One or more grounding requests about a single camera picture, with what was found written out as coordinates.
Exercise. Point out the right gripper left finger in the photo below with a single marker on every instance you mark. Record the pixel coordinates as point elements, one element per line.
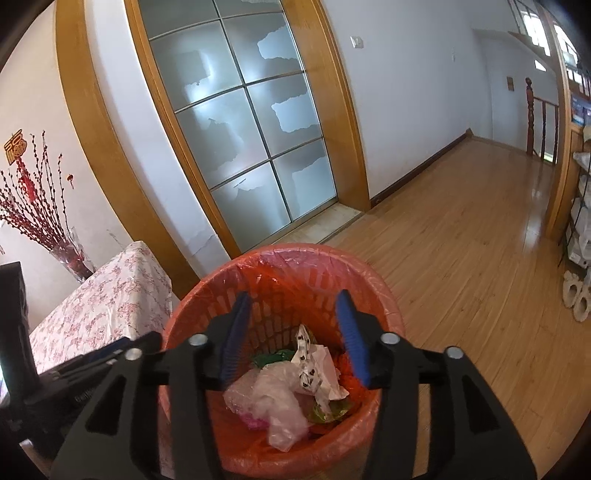
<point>116,434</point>

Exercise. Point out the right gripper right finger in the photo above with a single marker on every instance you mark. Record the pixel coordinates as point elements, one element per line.
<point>471,434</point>

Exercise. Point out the clear white plastic bag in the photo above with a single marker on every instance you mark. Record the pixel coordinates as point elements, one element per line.
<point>271,393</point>

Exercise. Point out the dark green plastic bag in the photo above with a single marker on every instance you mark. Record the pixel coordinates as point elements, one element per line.
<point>263,359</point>

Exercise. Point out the white paper sheet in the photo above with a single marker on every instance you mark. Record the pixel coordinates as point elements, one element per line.
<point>316,370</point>

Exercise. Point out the pink plastic bag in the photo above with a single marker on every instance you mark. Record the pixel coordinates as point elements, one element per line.
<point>253,423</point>

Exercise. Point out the light green paw bag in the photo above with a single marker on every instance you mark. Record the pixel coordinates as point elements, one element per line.
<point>330,412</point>

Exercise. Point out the orange mesh trash basket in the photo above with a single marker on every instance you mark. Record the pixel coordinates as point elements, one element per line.
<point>290,285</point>

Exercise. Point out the floral pink tablecloth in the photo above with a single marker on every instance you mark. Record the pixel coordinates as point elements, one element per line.
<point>128,296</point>

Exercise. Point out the glass vase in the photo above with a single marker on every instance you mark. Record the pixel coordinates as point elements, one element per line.
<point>71,255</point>

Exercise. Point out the wooden pillar trim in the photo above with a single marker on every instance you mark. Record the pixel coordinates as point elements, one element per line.
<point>103,151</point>

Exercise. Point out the beige slippers pair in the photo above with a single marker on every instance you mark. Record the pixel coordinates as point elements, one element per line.
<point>576,296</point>

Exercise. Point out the red berry branches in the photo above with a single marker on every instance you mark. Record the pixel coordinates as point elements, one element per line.
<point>33,195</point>

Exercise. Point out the gold red fu ornament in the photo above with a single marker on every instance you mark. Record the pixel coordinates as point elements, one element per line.
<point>15,147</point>

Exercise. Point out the frosted glass sliding door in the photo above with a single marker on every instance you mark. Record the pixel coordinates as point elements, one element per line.
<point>237,87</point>

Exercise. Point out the wooden stair railing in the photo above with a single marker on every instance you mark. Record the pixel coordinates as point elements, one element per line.
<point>542,132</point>

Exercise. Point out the black wire storage shelf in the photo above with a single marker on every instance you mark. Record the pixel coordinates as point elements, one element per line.
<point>575,237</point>

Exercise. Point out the wooden door frame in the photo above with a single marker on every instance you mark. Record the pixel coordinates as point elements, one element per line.
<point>329,87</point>

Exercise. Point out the white light switch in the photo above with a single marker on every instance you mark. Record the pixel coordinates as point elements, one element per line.
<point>357,42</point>

